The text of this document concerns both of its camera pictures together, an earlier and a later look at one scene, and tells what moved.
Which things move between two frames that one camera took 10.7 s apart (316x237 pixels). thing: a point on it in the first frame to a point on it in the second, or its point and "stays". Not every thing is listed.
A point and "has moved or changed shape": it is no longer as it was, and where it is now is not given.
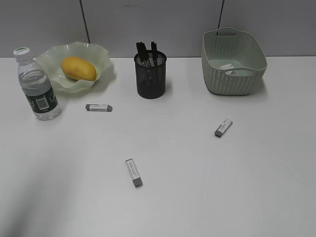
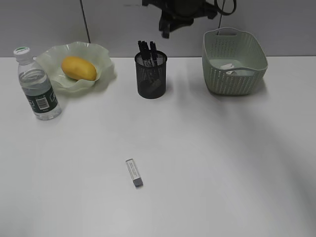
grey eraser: x=98 y=107 to x=149 y=64
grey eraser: x=223 y=127 to x=155 y=84
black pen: x=142 y=55 has moved or changed shape
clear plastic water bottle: x=37 y=86 stays
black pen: x=154 y=53 stays
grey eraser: x=134 y=172 stays
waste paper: x=227 y=66 stays
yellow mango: x=78 y=68 stays
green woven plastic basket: x=233 y=61 stays
